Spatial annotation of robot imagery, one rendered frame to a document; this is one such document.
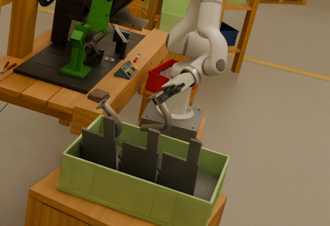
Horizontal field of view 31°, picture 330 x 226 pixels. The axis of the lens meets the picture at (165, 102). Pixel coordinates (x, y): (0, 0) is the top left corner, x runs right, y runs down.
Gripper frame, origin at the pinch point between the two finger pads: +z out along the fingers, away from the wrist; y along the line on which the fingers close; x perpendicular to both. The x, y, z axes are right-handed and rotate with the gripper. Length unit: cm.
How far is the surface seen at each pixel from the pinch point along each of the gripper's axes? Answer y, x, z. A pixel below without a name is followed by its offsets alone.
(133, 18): -111, -26, -75
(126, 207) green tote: -16.6, 30.8, 28.0
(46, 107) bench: -92, -11, 7
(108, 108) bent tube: -12.5, -6.1, 15.0
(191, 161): 1.9, 26.8, 3.1
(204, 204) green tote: 7.8, 41.0, 10.8
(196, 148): 7.6, 22.0, 1.6
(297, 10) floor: -502, 119, -587
